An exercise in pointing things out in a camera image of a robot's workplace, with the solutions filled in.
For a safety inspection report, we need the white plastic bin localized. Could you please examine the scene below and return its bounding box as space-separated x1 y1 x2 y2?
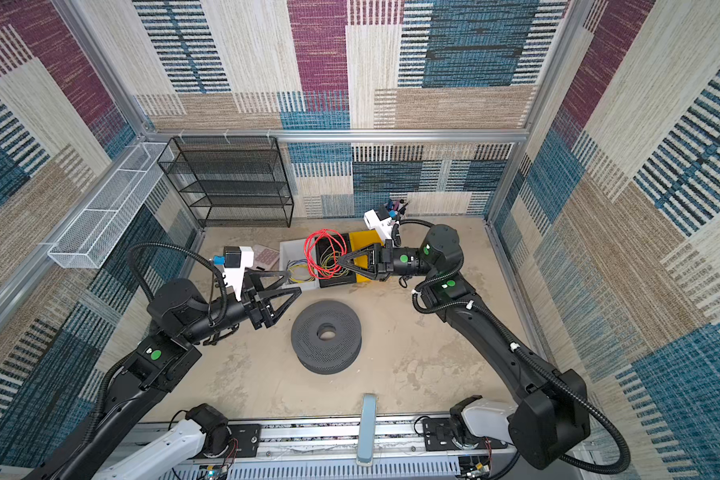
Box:
278 239 319 291

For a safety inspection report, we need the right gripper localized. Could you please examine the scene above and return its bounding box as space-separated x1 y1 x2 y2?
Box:
339 240 435 281

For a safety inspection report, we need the black plastic bin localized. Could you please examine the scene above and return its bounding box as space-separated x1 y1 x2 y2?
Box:
317 233 355 288

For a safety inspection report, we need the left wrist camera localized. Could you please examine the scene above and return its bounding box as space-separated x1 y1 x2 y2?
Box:
212 246 254 301

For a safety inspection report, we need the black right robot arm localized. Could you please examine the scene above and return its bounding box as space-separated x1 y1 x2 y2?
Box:
324 221 631 475

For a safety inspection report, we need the light blue clamp handle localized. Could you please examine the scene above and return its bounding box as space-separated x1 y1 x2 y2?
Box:
356 393 377 467

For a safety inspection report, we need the pink calculator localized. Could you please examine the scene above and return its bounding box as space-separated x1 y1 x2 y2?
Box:
252 244 280 271

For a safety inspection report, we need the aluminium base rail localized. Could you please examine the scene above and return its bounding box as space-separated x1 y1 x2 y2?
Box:
113 409 589 480

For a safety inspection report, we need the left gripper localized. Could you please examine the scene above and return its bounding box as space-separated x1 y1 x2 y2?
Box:
182 270 298 348

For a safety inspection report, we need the yellow plastic bin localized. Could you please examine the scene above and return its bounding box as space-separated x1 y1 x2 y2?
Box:
349 230 383 270

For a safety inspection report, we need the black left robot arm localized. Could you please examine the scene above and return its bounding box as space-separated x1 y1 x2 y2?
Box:
28 242 301 479

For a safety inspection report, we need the black mesh shelf rack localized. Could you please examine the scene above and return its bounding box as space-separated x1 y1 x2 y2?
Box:
157 136 294 228

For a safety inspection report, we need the pink pen cup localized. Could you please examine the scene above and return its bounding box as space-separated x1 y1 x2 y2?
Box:
385 199 407 221

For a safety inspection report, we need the white wire mesh basket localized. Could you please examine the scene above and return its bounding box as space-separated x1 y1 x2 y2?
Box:
48 142 165 269

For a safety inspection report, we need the red cable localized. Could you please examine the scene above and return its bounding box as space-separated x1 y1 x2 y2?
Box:
303 228 349 280

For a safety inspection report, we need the grey cable spool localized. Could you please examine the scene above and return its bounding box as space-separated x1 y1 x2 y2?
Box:
291 300 362 375

